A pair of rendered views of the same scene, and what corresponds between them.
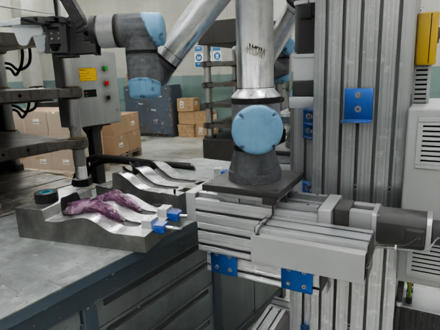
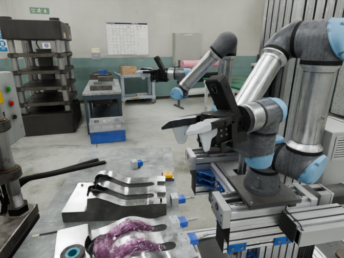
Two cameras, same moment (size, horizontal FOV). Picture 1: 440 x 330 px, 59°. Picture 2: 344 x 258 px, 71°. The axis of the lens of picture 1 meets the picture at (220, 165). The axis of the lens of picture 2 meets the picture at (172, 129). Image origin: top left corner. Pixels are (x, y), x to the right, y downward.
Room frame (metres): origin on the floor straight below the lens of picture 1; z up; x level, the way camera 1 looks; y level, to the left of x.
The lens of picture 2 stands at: (0.63, 0.76, 1.61)
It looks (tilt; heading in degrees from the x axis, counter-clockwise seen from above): 19 degrees down; 320
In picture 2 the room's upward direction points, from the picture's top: straight up
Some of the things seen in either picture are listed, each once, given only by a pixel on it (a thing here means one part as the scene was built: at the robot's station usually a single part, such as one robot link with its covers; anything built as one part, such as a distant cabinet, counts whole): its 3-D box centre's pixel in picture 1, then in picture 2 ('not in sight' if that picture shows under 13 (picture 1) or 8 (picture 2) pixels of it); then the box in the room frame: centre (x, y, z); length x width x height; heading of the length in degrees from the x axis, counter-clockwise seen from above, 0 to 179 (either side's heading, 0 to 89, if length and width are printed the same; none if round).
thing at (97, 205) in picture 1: (101, 203); (126, 237); (1.32, 0.43, 0.90); 0.26 x 0.18 x 0.08; 71
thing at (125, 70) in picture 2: not in sight; (128, 71); (6.71, -2.68, 0.94); 0.41 x 0.33 x 0.29; 72
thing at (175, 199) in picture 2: not in sight; (183, 198); (1.44, 0.02, 0.83); 0.13 x 0.05 x 0.05; 62
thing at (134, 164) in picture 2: (227, 173); (140, 162); (1.95, -0.04, 0.83); 0.13 x 0.05 x 0.05; 80
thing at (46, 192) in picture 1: (46, 196); (73, 256); (1.33, 0.62, 0.93); 0.08 x 0.08 x 0.04
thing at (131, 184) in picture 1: (155, 183); (118, 193); (1.65, 0.29, 0.87); 0.50 x 0.26 x 0.14; 54
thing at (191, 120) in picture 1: (197, 117); not in sight; (8.36, 0.44, 0.42); 0.86 x 0.33 x 0.83; 65
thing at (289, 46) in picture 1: (281, 46); (183, 74); (1.80, -0.29, 1.43); 0.11 x 0.08 x 0.09; 35
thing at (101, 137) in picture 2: not in sight; (108, 133); (4.52, -0.94, 0.11); 0.61 x 0.41 x 0.22; 65
